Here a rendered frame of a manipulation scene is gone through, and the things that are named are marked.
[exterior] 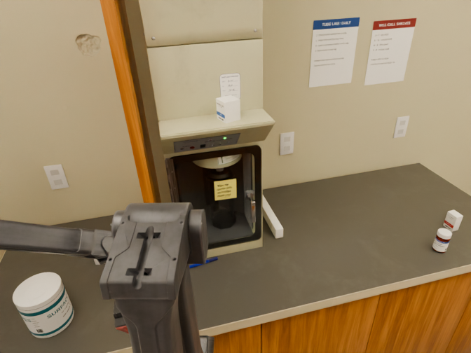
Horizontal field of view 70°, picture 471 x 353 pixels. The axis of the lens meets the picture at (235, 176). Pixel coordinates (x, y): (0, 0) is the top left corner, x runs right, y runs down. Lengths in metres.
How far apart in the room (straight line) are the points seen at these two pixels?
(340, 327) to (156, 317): 1.11
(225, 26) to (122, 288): 0.77
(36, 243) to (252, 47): 0.72
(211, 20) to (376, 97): 1.05
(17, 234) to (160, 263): 0.48
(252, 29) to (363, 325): 1.13
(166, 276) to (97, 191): 1.30
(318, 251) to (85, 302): 0.85
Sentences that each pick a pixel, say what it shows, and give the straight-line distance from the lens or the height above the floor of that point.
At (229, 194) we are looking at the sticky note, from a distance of 1.16.
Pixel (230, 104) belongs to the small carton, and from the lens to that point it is 0.94.
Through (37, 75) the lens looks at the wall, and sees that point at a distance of 1.48.
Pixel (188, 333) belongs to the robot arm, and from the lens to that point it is 0.54.
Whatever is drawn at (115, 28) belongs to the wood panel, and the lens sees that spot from 0.87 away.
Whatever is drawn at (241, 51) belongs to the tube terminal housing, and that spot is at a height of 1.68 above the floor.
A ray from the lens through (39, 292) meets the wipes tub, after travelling 1.19.
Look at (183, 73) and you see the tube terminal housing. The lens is 0.99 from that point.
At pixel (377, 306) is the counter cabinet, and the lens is 1.44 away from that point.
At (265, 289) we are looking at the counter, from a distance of 1.22.
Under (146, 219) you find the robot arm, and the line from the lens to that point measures 0.41.
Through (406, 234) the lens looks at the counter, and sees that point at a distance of 1.54.
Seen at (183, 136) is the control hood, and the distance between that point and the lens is 0.92.
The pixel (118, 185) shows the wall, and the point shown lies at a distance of 1.61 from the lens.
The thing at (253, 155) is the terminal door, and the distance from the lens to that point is 1.11.
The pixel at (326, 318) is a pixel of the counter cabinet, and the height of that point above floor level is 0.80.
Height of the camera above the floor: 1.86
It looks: 31 degrees down
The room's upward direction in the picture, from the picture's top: 3 degrees counter-clockwise
